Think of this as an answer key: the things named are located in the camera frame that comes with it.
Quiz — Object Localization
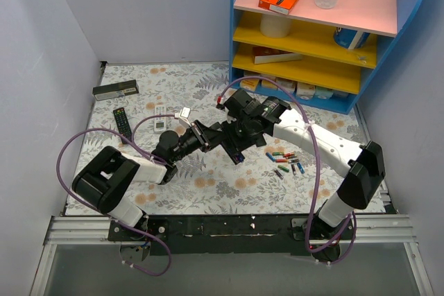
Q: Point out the blue battery lower right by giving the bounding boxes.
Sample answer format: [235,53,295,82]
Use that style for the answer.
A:
[296,162,305,174]

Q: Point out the aluminium frame rail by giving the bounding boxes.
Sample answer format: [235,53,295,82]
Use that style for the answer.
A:
[37,214,434,295]

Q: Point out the red white flat box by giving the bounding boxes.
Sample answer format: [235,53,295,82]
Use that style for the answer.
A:
[252,46,303,64]

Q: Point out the white paper roll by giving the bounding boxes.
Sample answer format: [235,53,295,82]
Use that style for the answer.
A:
[260,14,293,38]

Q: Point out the floral table mat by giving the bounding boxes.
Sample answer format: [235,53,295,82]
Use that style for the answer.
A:
[77,62,342,215]

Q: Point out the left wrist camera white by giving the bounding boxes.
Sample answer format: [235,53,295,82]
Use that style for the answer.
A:
[174,107,191,128]

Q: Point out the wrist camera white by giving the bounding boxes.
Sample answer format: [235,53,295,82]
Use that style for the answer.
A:
[174,107,191,128]
[216,96,230,121]

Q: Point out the dark long cardboard box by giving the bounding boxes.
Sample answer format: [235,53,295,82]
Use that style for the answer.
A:
[92,80,139,101]

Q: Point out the teal small box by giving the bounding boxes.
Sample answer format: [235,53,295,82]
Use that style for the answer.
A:
[314,86,334,100]

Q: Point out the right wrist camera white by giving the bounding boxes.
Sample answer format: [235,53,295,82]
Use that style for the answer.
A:
[216,96,230,121]

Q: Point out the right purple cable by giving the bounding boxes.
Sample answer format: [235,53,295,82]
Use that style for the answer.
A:
[218,76,357,265]

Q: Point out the blue shelf unit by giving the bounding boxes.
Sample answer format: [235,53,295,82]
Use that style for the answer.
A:
[228,0,432,115]

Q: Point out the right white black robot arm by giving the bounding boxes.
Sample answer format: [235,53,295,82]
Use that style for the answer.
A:
[223,89,385,239]

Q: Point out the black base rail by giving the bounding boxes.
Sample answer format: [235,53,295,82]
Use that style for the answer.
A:
[107,213,348,256]

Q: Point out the blue battery leftmost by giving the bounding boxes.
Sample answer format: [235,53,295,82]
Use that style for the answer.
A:
[266,153,275,162]

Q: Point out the dark battery lower left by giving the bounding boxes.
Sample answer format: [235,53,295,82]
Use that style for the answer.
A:
[273,169,284,180]

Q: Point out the black TV remote coloured buttons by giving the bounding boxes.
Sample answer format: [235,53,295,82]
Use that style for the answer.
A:
[113,107,133,142]

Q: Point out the white air conditioner remote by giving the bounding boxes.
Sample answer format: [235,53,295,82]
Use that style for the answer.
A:
[153,104,167,133]

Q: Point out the slim black remote control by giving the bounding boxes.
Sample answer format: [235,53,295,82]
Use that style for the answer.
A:
[220,125,245,165]

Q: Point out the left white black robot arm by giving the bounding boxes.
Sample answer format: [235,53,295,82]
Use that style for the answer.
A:
[72,121,226,241]

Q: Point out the blue battery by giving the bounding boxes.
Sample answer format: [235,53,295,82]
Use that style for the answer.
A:
[296,162,305,174]
[266,153,275,162]

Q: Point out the yellow white small box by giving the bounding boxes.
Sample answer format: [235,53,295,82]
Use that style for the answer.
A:
[261,74,277,90]

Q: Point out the green battery lower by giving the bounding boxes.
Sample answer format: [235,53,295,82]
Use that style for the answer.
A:
[277,165,289,173]

